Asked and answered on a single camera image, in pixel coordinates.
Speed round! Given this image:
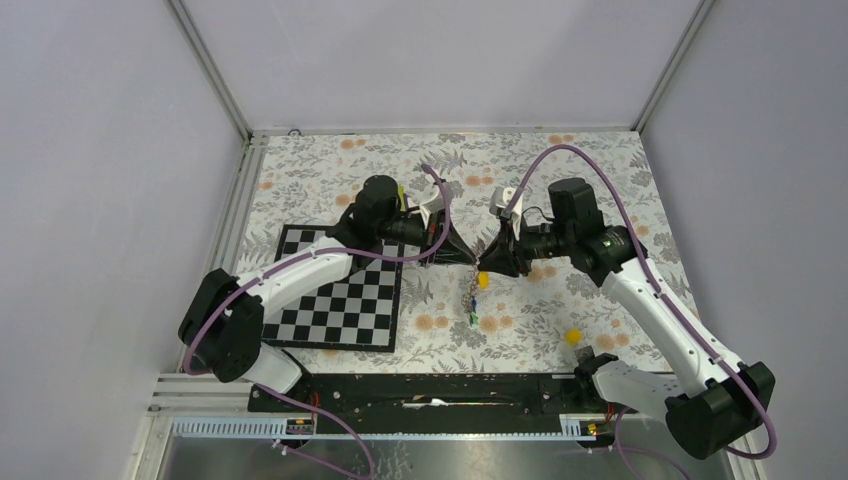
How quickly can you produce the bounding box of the floral patterned table mat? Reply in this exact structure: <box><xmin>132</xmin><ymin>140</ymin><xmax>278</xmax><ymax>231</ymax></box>
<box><xmin>237</xmin><ymin>131</ymin><xmax>695</xmax><ymax>373</ymax></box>

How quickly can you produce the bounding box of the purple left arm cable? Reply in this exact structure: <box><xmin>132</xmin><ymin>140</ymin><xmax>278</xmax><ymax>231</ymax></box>
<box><xmin>182</xmin><ymin>164</ymin><xmax>454</xmax><ymax>478</ymax></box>

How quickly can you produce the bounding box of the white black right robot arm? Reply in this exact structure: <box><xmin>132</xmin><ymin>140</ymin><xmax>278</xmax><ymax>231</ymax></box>
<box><xmin>478</xmin><ymin>178</ymin><xmax>776</xmax><ymax>460</ymax></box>

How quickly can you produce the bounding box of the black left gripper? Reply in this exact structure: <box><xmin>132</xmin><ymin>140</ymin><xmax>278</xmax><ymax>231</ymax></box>
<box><xmin>377</xmin><ymin>207</ymin><xmax>476</xmax><ymax>267</ymax></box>

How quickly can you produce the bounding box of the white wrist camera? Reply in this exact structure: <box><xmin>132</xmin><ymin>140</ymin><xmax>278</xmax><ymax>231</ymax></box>
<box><xmin>489</xmin><ymin>187</ymin><xmax>523</xmax><ymax>222</ymax></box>
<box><xmin>417</xmin><ymin>182</ymin><xmax>452</xmax><ymax>222</ymax></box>

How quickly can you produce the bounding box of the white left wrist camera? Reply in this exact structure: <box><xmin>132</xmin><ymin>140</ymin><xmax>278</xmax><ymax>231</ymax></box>
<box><xmin>417</xmin><ymin>182</ymin><xmax>452</xmax><ymax>222</ymax></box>

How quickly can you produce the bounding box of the yellow cube block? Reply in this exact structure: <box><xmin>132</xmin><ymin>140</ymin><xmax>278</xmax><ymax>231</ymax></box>
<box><xmin>563</xmin><ymin>329</ymin><xmax>583</xmax><ymax>347</ymax></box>

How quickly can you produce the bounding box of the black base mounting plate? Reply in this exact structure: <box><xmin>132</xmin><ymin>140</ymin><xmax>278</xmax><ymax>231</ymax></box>
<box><xmin>247</xmin><ymin>373</ymin><xmax>623</xmax><ymax>439</ymax></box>

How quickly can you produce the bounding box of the black white chessboard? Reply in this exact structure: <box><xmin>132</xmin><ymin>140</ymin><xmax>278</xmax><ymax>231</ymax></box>
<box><xmin>262</xmin><ymin>260</ymin><xmax>403</xmax><ymax>353</ymax></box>

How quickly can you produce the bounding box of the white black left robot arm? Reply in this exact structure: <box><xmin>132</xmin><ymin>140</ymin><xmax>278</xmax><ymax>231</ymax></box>
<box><xmin>178</xmin><ymin>175</ymin><xmax>476</xmax><ymax>411</ymax></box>

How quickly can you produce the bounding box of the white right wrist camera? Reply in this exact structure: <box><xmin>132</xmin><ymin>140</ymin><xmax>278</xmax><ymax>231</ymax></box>
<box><xmin>489</xmin><ymin>187</ymin><xmax>523</xmax><ymax>222</ymax></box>

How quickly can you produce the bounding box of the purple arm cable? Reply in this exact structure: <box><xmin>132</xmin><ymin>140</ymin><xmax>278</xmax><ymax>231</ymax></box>
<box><xmin>503</xmin><ymin>144</ymin><xmax>778</xmax><ymax>480</ymax></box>
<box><xmin>182</xmin><ymin>164</ymin><xmax>454</xmax><ymax>478</ymax></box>

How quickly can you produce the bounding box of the yellow key tag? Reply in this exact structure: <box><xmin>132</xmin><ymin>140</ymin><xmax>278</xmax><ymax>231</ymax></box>
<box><xmin>477</xmin><ymin>272</ymin><xmax>490</xmax><ymax>290</ymax></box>

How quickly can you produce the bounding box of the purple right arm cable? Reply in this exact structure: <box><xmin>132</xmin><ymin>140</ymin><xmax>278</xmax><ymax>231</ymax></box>
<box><xmin>503</xmin><ymin>144</ymin><xmax>778</xmax><ymax>480</ymax></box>

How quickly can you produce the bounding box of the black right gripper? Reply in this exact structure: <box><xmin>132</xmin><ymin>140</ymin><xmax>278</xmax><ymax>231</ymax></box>
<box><xmin>477</xmin><ymin>213</ymin><xmax>575</xmax><ymax>279</ymax></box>

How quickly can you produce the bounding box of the grey slotted cable duct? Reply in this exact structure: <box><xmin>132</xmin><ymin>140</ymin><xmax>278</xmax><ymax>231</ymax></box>
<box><xmin>173</xmin><ymin>414</ymin><xmax>607</xmax><ymax>441</ymax></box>

